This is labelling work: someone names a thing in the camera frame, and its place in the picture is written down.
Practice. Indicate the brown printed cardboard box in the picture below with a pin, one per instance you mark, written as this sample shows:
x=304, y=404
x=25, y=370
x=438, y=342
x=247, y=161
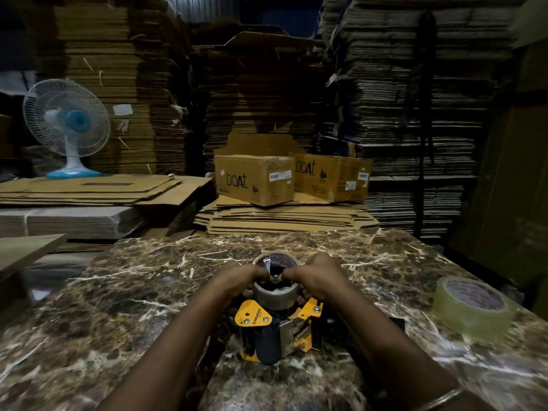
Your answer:
x=332, y=177
x=252, y=179

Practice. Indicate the clear packing tape roll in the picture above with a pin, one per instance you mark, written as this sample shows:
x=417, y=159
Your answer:
x=471, y=312

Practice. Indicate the white blue table fan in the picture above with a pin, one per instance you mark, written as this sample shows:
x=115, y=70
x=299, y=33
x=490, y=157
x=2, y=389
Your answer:
x=68, y=121

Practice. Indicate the metal bangle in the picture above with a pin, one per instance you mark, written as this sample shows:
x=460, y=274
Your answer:
x=441, y=399

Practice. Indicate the person's right forearm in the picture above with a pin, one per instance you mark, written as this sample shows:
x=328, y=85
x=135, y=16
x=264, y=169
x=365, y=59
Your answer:
x=385, y=350

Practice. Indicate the person's left hand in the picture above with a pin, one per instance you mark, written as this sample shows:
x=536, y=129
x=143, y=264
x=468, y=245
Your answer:
x=233, y=279

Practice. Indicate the person's right thumb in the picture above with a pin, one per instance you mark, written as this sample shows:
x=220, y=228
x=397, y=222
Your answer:
x=290, y=275

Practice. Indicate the person's left thumb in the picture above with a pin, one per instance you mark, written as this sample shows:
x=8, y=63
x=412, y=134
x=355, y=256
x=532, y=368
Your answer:
x=262, y=275

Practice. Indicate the upright cardboard sheet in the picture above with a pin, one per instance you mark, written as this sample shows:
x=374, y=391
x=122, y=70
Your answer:
x=257, y=144

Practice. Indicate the person's right hand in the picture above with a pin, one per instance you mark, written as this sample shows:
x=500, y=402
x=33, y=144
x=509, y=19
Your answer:
x=319, y=276

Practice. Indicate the pile of large cardboard sheets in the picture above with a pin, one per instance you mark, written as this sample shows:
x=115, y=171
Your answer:
x=94, y=190

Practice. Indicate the wooden board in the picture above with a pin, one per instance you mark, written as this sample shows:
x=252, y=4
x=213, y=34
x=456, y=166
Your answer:
x=25, y=250

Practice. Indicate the person's left forearm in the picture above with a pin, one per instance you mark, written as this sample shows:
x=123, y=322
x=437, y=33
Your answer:
x=171, y=359

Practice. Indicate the tall stack of flat cartons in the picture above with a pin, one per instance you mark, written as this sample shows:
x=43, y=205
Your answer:
x=257, y=89
x=462, y=102
x=120, y=72

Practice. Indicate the large upright cardboard panel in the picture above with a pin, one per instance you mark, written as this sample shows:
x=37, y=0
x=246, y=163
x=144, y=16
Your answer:
x=509, y=188

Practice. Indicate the yellow black tape dispenser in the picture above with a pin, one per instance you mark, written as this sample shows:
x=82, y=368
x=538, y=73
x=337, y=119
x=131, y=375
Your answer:
x=267, y=333

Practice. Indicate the brown packing tape roll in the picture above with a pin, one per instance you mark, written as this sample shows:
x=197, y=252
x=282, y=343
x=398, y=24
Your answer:
x=274, y=295

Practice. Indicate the white paper label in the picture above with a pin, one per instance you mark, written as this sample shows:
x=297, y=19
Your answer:
x=123, y=109

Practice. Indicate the low stack of flat cardboard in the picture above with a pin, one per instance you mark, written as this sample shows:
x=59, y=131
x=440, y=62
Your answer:
x=287, y=218

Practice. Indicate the plastic wrapped cardboard bundle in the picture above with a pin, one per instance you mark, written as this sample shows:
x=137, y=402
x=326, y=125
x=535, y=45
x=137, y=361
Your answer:
x=64, y=222

